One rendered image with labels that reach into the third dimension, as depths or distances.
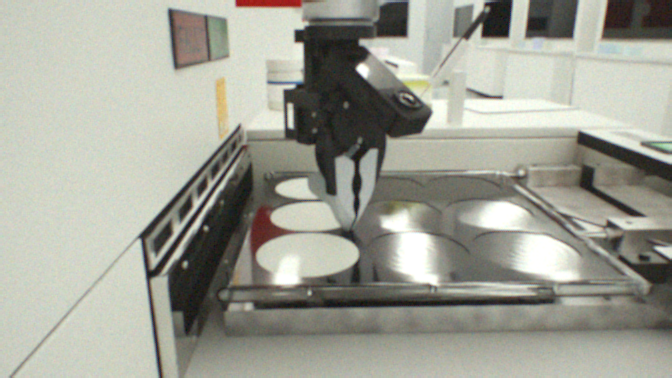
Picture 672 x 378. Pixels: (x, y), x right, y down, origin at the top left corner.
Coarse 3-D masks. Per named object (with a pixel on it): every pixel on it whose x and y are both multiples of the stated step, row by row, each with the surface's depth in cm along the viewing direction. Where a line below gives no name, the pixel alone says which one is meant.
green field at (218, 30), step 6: (210, 24) 53; (216, 24) 56; (222, 24) 59; (210, 30) 53; (216, 30) 56; (222, 30) 59; (210, 36) 53; (216, 36) 56; (222, 36) 59; (210, 42) 53; (216, 42) 56; (222, 42) 59; (210, 48) 53; (216, 48) 56; (222, 48) 59; (228, 48) 63; (216, 54) 56; (222, 54) 59
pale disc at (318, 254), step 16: (272, 240) 51; (288, 240) 51; (304, 240) 51; (320, 240) 51; (336, 240) 51; (272, 256) 47; (288, 256) 47; (304, 256) 47; (320, 256) 47; (336, 256) 47; (352, 256) 47; (288, 272) 44; (304, 272) 44; (320, 272) 44
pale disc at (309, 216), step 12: (300, 204) 62; (312, 204) 61; (324, 204) 61; (276, 216) 57; (288, 216) 57; (300, 216) 57; (312, 216) 57; (324, 216) 57; (288, 228) 54; (300, 228) 54; (312, 228) 54; (324, 228) 54
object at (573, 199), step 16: (544, 192) 73; (560, 192) 73; (576, 192) 73; (560, 208) 66; (576, 208) 66; (592, 208) 66; (608, 208) 66; (576, 224) 61; (656, 288) 47; (656, 304) 47
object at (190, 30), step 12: (180, 24) 42; (192, 24) 45; (204, 24) 50; (180, 36) 41; (192, 36) 45; (204, 36) 50; (180, 48) 41; (192, 48) 45; (204, 48) 50; (180, 60) 41; (192, 60) 45
